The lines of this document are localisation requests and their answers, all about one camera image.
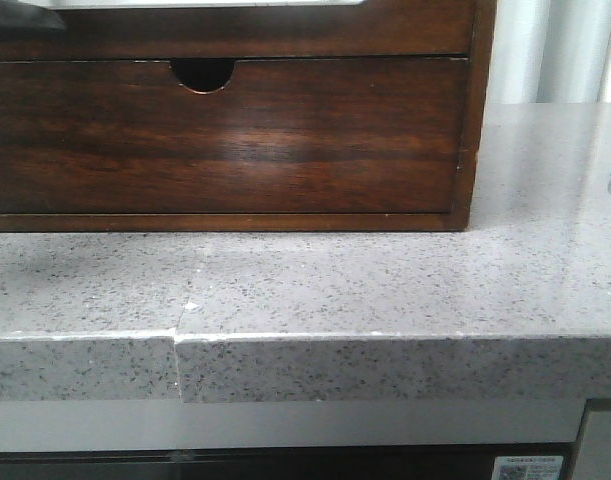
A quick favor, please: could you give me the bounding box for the wooden drawer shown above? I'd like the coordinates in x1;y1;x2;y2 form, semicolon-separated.
0;1;475;61
0;57;468;214

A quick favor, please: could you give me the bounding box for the dark wooden drawer cabinet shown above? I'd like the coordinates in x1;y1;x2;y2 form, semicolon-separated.
0;1;497;232

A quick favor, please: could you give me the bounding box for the white curtain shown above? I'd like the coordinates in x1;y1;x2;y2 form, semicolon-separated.
487;0;611;104

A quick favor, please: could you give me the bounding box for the white QR code label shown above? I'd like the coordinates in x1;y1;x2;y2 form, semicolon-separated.
491;456;564;480

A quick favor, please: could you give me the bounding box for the grey under-counter cabinet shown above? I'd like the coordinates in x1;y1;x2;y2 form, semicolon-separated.
572;399;611;479

